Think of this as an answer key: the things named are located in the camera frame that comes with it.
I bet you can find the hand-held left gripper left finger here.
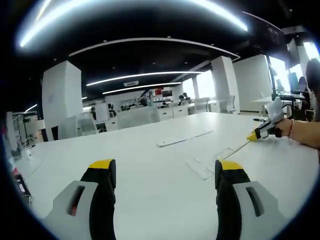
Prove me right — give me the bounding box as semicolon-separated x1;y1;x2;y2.
44;158;117;240

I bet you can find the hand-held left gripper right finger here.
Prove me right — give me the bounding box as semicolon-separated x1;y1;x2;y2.
214;159;283;240

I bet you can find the white socket holder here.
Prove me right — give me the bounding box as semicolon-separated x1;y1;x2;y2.
186;157;218;180

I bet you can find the person's right hand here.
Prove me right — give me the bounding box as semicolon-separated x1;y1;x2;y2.
276;118;293;138

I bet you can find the white office chair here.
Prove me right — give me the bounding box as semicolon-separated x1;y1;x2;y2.
194;97;211;113
77;117;97;137
226;95;237;114

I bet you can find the dark flat device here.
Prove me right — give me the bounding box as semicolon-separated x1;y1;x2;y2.
14;174;32;200

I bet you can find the narrow white pillar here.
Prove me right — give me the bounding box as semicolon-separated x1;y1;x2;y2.
211;56;241;114

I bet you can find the large dark hanging screen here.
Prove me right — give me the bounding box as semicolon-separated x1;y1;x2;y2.
242;11;287;68

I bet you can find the white drawer cabinet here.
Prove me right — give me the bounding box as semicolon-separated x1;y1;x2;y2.
158;109;174;121
172;106;189;118

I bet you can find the white partition panel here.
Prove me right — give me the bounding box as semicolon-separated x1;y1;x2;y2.
95;103;109;123

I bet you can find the wide white mesh chair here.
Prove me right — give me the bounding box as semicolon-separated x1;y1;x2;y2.
116;107;161;130

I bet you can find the wide white pillar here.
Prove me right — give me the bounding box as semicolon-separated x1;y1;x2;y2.
41;60;83;141

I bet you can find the straight ceiling light strip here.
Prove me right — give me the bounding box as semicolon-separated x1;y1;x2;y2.
86;71;203;87
102;81;182;95

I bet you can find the long curved ceiling light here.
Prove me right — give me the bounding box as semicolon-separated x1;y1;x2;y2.
19;0;248;48

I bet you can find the thin white plastic frame piece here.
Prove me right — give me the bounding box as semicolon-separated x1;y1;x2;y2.
214;147;235;159

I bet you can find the long white plastic rail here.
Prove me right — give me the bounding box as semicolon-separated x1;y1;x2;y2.
156;129;214;148

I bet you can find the white charger cable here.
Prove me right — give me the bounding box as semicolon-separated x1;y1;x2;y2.
22;136;39;151

